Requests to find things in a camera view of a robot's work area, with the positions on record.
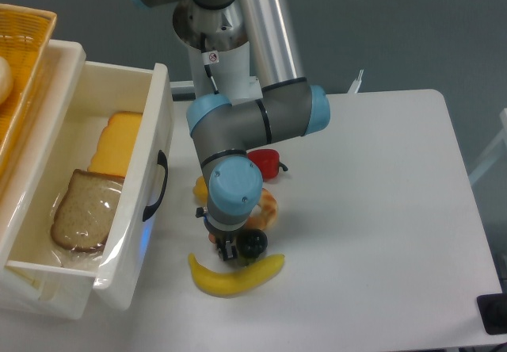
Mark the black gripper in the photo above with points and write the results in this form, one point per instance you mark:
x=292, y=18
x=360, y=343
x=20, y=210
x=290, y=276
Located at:
x=223, y=232

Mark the white plastic drawer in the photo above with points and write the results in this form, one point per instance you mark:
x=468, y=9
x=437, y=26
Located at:
x=112, y=273

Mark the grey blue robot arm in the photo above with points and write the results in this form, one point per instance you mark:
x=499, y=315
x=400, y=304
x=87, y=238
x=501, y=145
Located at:
x=224, y=132

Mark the dark purple grape bunch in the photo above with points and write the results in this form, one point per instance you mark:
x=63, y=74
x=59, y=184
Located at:
x=250, y=245

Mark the yellow banana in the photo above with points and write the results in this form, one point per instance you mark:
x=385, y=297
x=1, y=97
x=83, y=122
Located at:
x=236, y=282

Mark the red bell pepper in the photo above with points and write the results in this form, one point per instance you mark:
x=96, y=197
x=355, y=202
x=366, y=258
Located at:
x=268, y=162

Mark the brown bread slice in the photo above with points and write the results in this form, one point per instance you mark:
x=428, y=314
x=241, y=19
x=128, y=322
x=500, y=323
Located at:
x=84, y=217

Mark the white drawer cabinet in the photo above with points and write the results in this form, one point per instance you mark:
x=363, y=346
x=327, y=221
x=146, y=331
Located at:
x=40, y=292

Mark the black device at edge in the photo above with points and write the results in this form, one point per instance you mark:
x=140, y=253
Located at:
x=492, y=308

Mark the white bun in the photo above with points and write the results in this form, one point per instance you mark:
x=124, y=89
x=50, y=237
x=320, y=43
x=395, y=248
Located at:
x=6, y=80

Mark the yellow wicker basket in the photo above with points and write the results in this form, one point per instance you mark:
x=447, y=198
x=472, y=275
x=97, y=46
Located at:
x=25, y=33

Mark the black drawer handle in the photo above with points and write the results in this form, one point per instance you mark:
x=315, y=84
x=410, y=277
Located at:
x=159, y=187

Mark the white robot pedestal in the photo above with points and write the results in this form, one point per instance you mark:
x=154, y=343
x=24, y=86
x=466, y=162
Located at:
x=222, y=70

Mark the white frame at right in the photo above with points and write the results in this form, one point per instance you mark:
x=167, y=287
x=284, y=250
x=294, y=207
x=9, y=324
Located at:
x=493, y=151

